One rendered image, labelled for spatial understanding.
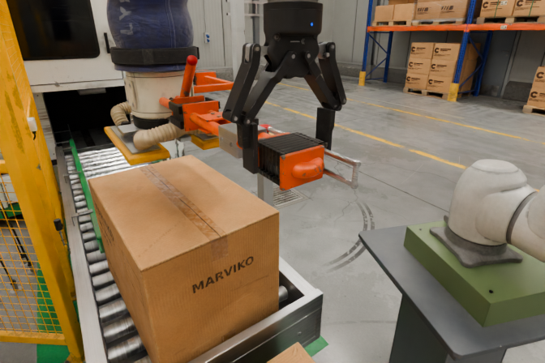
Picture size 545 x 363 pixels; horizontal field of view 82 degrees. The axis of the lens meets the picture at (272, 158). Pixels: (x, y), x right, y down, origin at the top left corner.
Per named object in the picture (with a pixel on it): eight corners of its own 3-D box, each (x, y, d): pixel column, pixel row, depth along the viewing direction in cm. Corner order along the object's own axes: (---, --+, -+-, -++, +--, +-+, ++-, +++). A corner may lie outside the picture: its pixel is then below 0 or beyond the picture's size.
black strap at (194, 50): (105, 61, 91) (102, 45, 89) (182, 57, 103) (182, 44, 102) (122, 67, 74) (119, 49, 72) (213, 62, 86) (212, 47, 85)
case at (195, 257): (109, 267, 128) (87, 178, 113) (199, 232, 151) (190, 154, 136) (164, 389, 84) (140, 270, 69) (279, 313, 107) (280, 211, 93)
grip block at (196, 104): (169, 123, 75) (166, 99, 72) (208, 117, 80) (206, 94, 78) (182, 132, 68) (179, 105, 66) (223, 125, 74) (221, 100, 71)
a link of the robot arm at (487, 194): (466, 210, 104) (482, 147, 96) (529, 239, 90) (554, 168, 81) (435, 224, 97) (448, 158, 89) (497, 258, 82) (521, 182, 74)
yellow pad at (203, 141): (163, 123, 112) (161, 109, 110) (190, 119, 117) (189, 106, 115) (203, 151, 86) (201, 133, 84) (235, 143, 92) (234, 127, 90)
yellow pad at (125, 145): (105, 132, 102) (101, 117, 100) (136, 127, 107) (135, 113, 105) (130, 167, 76) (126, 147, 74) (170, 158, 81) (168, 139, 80)
